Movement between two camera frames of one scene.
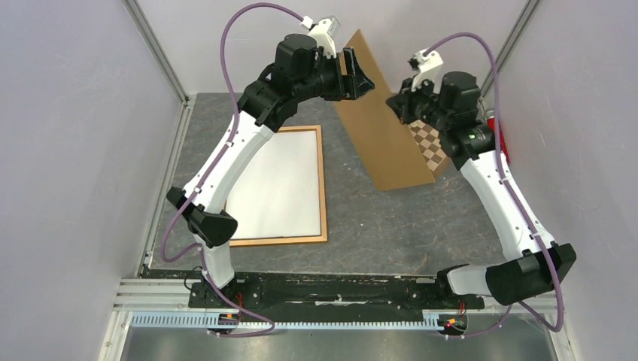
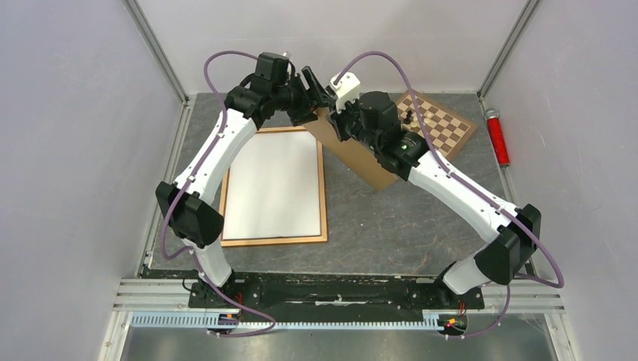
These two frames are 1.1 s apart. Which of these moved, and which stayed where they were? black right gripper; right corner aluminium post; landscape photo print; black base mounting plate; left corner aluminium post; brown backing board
Moved: black right gripper; brown backing board
Stayed: right corner aluminium post; black base mounting plate; landscape photo print; left corner aluminium post
